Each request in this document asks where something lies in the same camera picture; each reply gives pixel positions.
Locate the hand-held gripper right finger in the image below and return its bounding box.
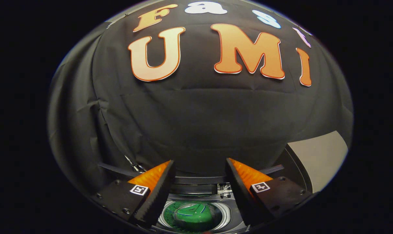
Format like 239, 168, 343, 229
225, 158, 313, 226

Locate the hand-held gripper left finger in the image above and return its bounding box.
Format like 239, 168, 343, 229
92, 160, 177, 227

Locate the grey washing machine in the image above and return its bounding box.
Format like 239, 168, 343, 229
156, 182, 251, 234

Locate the green polo shirt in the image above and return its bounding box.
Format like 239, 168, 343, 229
164, 201, 223, 232

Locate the dark washing machine lid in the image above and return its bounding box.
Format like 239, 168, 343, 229
98, 162, 285, 195

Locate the small metal clip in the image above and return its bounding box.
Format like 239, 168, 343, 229
124, 155, 147, 174

